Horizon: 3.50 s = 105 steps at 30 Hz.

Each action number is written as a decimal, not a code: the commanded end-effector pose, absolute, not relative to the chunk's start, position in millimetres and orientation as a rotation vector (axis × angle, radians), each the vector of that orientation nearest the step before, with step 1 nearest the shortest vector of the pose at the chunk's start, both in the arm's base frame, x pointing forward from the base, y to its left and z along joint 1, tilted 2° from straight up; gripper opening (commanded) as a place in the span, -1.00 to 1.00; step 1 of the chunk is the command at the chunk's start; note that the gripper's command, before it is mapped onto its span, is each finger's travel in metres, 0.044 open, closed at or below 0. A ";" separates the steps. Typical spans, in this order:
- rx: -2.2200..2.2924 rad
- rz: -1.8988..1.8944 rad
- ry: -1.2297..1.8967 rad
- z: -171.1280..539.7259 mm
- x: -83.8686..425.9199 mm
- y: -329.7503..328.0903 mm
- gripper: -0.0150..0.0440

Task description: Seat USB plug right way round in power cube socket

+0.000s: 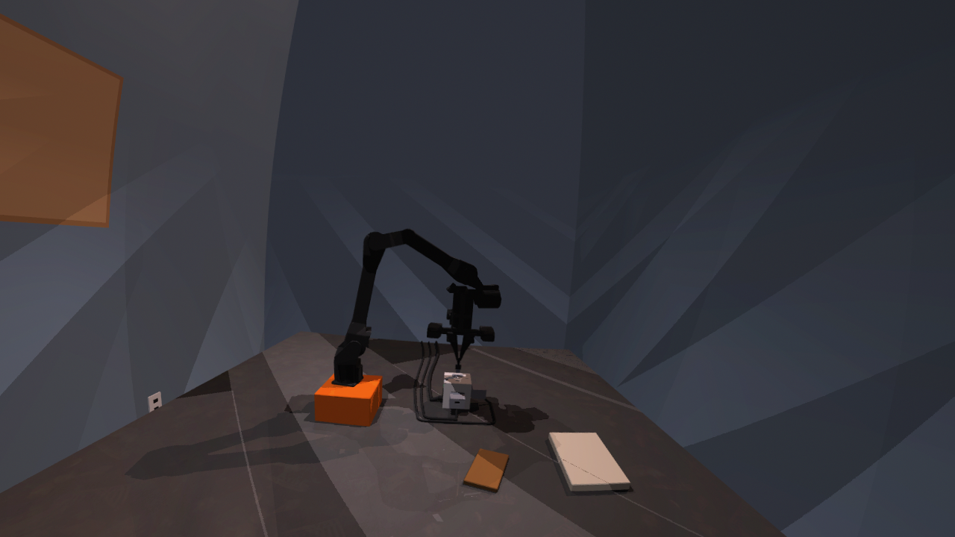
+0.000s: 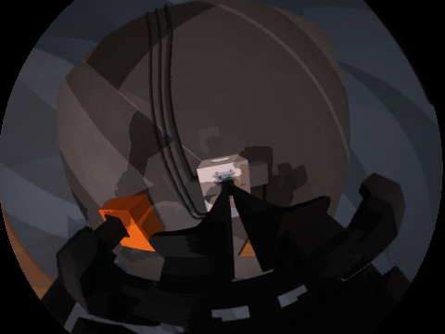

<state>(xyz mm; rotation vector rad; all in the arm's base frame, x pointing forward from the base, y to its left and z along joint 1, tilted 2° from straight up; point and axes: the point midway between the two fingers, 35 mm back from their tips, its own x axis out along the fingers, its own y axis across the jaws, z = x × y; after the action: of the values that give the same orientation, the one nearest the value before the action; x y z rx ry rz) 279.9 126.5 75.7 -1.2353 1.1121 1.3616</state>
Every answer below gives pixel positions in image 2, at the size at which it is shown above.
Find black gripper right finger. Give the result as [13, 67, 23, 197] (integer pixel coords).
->
[231, 186, 331, 272]

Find black cables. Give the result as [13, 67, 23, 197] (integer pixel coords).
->
[146, 8, 268, 222]

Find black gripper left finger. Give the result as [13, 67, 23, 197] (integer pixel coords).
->
[148, 186, 235, 279]

